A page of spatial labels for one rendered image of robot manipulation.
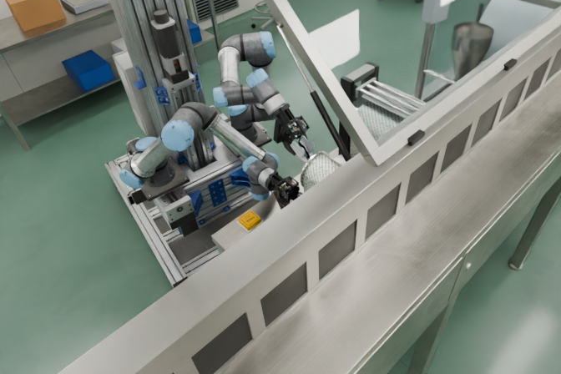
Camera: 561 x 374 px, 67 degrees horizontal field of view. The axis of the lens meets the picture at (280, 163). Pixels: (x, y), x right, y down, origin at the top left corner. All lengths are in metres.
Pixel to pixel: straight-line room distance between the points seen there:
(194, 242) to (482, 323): 1.69
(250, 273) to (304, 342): 0.23
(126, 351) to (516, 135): 1.17
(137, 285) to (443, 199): 2.13
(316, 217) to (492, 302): 2.06
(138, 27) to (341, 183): 1.36
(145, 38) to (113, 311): 1.62
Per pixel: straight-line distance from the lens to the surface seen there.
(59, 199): 3.67
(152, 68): 2.11
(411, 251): 1.06
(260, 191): 1.75
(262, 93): 1.47
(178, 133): 1.65
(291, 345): 0.93
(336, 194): 0.86
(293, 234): 0.80
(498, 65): 1.28
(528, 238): 2.75
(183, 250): 2.68
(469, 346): 2.62
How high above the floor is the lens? 2.29
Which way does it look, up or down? 43 degrees down
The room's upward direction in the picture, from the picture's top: 6 degrees counter-clockwise
